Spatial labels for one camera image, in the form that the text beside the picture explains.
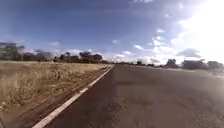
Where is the dark grey asphalt road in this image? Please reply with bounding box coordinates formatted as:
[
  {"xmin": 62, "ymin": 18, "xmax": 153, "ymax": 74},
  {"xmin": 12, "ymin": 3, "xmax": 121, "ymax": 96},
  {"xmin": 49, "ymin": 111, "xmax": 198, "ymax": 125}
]
[{"xmin": 43, "ymin": 64, "xmax": 224, "ymax": 128}]

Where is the white painted edge line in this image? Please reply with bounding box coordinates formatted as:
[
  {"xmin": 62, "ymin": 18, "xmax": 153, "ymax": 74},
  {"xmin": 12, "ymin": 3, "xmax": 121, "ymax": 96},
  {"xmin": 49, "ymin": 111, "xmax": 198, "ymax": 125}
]
[{"xmin": 31, "ymin": 65, "xmax": 115, "ymax": 128}]

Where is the row of trees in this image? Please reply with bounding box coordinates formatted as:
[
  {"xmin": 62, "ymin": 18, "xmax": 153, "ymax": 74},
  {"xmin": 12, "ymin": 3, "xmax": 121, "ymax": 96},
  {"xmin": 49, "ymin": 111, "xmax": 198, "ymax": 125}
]
[
  {"xmin": 134, "ymin": 58, "xmax": 224, "ymax": 71},
  {"xmin": 0, "ymin": 41, "xmax": 114, "ymax": 65}
]

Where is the dry yellow grass field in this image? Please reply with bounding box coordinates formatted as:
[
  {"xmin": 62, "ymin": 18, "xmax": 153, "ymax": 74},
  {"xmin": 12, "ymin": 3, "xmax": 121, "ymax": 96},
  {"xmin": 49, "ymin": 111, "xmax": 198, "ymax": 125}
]
[{"xmin": 0, "ymin": 60, "xmax": 111, "ymax": 113}]

